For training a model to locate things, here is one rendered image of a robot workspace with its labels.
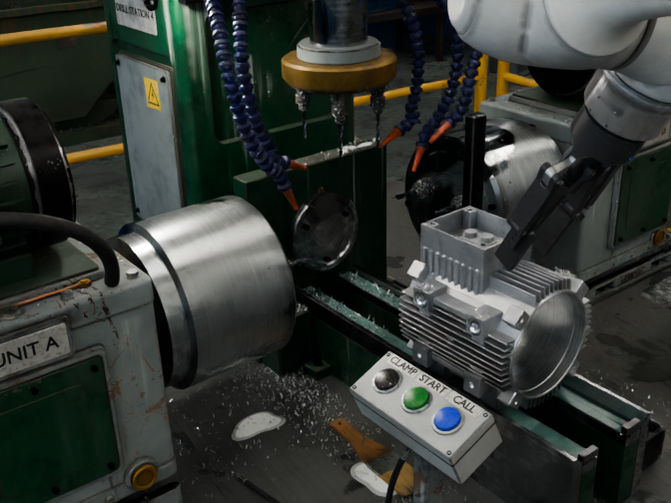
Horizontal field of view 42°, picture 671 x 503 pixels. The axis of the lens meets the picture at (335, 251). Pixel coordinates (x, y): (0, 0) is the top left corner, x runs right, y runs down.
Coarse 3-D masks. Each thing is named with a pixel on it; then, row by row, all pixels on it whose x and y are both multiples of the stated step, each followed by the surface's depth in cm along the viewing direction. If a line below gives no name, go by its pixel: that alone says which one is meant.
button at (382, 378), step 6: (378, 372) 102; (384, 372) 101; (390, 372) 101; (396, 372) 101; (378, 378) 101; (384, 378) 100; (390, 378) 100; (396, 378) 100; (378, 384) 100; (384, 384) 100; (390, 384) 100
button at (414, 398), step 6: (408, 390) 98; (414, 390) 98; (420, 390) 97; (408, 396) 97; (414, 396) 97; (420, 396) 97; (426, 396) 96; (408, 402) 97; (414, 402) 96; (420, 402) 96; (426, 402) 96; (408, 408) 97; (414, 408) 96
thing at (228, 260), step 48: (144, 240) 118; (192, 240) 118; (240, 240) 120; (192, 288) 114; (240, 288) 118; (288, 288) 122; (192, 336) 115; (240, 336) 120; (288, 336) 127; (192, 384) 122
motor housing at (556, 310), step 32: (448, 288) 120; (512, 288) 114; (544, 288) 112; (416, 320) 123; (448, 320) 118; (544, 320) 126; (576, 320) 122; (448, 352) 119; (480, 352) 114; (512, 352) 111; (544, 352) 125; (576, 352) 122; (512, 384) 114; (544, 384) 121
